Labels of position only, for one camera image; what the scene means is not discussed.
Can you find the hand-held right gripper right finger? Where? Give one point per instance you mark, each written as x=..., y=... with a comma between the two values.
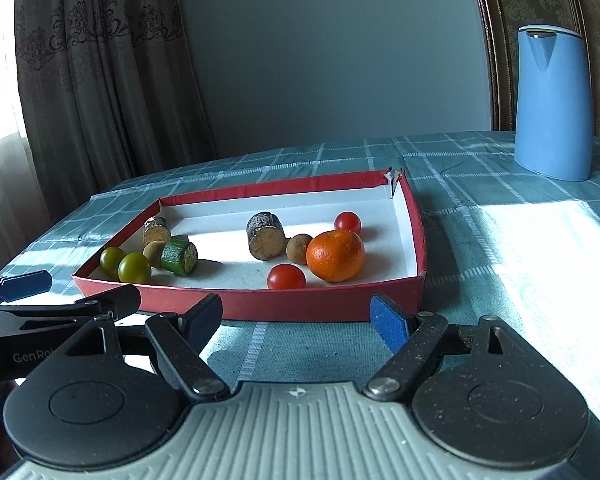
x=390, y=325

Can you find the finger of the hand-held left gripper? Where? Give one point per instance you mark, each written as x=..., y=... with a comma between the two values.
x=25, y=285
x=115, y=300

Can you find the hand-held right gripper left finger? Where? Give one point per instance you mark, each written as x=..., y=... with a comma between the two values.
x=205, y=317

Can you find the green cherry tomato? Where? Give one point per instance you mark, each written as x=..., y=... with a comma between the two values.
x=110, y=260
x=135, y=268

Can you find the brown longan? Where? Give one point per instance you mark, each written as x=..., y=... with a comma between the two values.
x=154, y=252
x=299, y=249

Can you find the green cucumber piece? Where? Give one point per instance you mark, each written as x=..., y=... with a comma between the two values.
x=179, y=257

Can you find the red cardboard box tray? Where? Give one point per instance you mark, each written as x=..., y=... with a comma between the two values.
x=280, y=305

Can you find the orange mandarin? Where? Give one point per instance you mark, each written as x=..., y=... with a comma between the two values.
x=336, y=256

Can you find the red cherry tomato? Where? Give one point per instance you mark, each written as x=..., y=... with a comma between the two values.
x=286, y=277
x=348, y=221

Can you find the teal checked tablecloth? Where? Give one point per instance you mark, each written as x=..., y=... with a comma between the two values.
x=480, y=260

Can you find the white sheer curtain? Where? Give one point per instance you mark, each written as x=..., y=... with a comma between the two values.
x=0, y=135

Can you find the brown patterned curtain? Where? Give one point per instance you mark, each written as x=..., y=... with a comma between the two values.
x=110, y=85

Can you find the blue electric kettle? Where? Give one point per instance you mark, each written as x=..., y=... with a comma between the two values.
x=552, y=110

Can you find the wooden chair back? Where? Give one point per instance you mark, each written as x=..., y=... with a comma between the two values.
x=530, y=0

